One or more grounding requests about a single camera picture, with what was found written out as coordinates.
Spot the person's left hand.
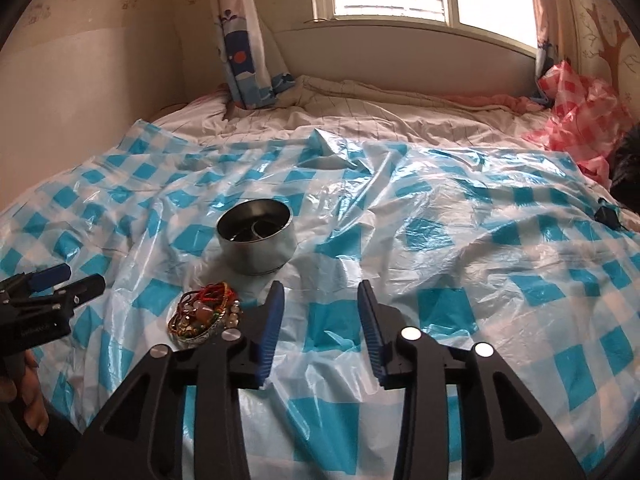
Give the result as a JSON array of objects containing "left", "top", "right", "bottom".
[{"left": 0, "top": 351, "right": 51, "bottom": 437}]

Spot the pink cloth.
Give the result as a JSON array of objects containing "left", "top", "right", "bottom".
[{"left": 440, "top": 91, "right": 552, "bottom": 114}]

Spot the blue patterned curtain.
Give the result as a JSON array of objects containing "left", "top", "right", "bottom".
[{"left": 216, "top": 0, "right": 297, "bottom": 110}]

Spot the red checkered plastic bag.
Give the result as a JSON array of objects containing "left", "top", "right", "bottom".
[{"left": 520, "top": 60, "right": 634, "bottom": 192}]

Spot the round metal tin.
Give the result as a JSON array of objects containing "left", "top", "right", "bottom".
[{"left": 215, "top": 199, "right": 297, "bottom": 277}]

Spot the small black adapter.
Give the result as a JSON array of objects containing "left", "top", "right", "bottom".
[{"left": 594, "top": 200, "right": 624, "bottom": 231}]

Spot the heap of mixed bracelets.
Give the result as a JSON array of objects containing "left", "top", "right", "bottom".
[{"left": 166, "top": 281, "right": 245, "bottom": 347}]

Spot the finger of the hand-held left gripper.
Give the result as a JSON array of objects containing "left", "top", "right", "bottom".
[
  {"left": 7, "top": 273, "right": 107, "bottom": 319},
  {"left": 0, "top": 262, "right": 71, "bottom": 295}
]

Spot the blue checkered plastic sheet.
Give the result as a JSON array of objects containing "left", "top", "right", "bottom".
[{"left": 0, "top": 119, "right": 640, "bottom": 480}]

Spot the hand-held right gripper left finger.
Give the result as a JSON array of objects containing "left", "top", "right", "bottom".
[{"left": 80, "top": 281, "right": 286, "bottom": 480}]

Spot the striped beige bedsheet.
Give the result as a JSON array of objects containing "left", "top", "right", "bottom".
[{"left": 150, "top": 75, "right": 556, "bottom": 155}]

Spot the brown tree wall sticker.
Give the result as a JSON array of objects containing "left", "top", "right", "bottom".
[{"left": 585, "top": 2, "right": 634, "bottom": 106}]

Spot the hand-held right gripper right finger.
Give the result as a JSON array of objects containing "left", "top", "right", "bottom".
[{"left": 357, "top": 280, "right": 588, "bottom": 480}]

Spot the pink curtain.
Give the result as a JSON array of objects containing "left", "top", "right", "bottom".
[{"left": 522, "top": 0, "right": 565, "bottom": 107}]

